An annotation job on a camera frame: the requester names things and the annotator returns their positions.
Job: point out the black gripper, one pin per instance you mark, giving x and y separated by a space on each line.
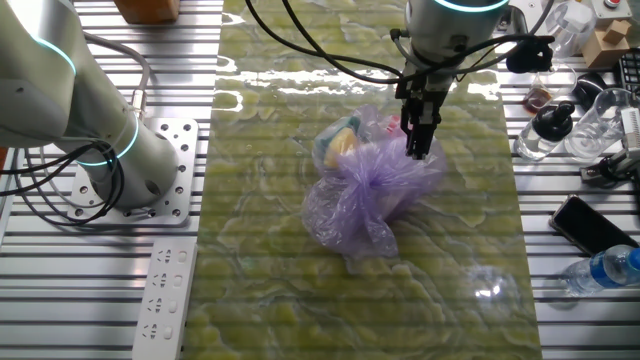
424 92

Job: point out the purple translucent plastic bag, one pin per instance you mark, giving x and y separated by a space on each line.
360 200

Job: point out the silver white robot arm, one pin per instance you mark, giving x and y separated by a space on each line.
50 90

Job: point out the red item inside bag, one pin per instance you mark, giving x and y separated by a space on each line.
393 125

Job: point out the yellow item inside bag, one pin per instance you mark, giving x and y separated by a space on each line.
341 145

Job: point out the small flask brown liquid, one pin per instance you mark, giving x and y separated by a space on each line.
536 100

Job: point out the clear bottle black pump cap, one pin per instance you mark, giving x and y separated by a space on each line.
550 125

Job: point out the clear plastic cup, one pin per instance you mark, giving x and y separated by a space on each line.
597 125

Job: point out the clear wine glass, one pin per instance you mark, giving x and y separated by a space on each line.
570 27

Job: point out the black smartphone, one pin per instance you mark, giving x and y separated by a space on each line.
585 225

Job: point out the black metal clamp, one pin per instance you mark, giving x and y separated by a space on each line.
607 170

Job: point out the cardboard box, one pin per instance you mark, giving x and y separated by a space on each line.
605 45

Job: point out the white ribbed device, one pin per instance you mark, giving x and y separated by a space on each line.
631 127

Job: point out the green marble pattern mat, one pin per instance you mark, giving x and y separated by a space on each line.
300 310

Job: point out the black keyboard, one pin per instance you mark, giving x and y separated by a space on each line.
630 70

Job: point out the blue label water bottle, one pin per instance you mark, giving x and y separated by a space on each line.
600 270

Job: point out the red emergency stop box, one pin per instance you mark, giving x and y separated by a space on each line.
610 7

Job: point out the brown wooden block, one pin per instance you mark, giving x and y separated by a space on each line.
147 10

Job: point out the white power strip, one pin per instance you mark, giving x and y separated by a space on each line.
165 300

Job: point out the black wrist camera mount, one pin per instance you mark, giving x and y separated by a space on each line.
527 56

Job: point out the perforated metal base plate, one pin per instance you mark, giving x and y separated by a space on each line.
176 150

